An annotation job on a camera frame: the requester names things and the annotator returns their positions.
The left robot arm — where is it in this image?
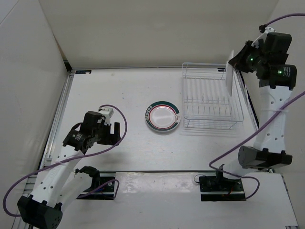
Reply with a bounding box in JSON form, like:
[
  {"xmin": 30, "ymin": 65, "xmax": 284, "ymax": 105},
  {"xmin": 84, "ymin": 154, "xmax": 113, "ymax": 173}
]
[{"xmin": 17, "ymin": 107, "xmax": 121, "ymax": 229}]

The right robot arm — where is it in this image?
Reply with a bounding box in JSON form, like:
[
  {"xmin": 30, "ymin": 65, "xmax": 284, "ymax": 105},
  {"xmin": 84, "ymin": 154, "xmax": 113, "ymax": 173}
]
[{"xmin": 214, "ymin": 31, "xmax": 297, "ymax": 191}]

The blue table sticker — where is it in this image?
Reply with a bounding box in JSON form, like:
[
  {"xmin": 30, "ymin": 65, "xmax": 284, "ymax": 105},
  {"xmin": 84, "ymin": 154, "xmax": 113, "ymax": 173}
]
[{"xmin": 75, "ymin": 70, "xmax": 92, "ymax": 74}]

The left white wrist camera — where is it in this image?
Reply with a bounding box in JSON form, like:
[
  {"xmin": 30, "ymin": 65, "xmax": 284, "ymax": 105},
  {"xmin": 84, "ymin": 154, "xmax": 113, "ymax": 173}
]
[{"xmin": 98, "ymin": 107, "xmax": 114, "ymax": 126}]

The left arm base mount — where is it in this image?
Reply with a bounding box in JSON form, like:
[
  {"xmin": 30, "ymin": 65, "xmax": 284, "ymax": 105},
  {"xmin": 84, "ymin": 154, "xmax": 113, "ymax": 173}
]
[{"xmin": 77, "ymin": 172, "xmax": 119, "ymax": 200}]

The white wire dish rack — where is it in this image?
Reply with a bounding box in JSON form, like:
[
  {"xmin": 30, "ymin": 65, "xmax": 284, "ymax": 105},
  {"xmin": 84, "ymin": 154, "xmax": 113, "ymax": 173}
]
[{"xmin": 182, "ymin": 62, "xmax": 244, "ymax": 130}]

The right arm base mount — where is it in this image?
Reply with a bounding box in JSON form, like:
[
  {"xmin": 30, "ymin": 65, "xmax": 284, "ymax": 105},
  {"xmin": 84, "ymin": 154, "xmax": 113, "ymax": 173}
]
[{"xmin": 193, "ymin": 172, "xmax": 245, "ymax": 202}]

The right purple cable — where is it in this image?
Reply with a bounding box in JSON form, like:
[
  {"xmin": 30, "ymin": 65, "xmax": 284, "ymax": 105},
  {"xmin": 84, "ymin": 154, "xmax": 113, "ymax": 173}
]
[{"xmin": 208, "ymin": 13, "xmax": 305, "ymax": 200}]

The purple cable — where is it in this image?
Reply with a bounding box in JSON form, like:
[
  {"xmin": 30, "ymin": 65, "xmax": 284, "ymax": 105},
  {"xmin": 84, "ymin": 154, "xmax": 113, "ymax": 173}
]
[
  {"xmin": 2, "ymin": 104, "xmax": 127, "ymax": 217},
  {"xmin": 208, "ymin": 13, "xmax": 305, "ymax": 200}
]

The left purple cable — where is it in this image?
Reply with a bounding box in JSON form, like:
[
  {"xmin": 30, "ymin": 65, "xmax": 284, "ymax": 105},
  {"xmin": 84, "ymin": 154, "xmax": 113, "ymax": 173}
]
[{"xmin": 2, "ymin": 104, "xmax": 127, "ymax": 217}]

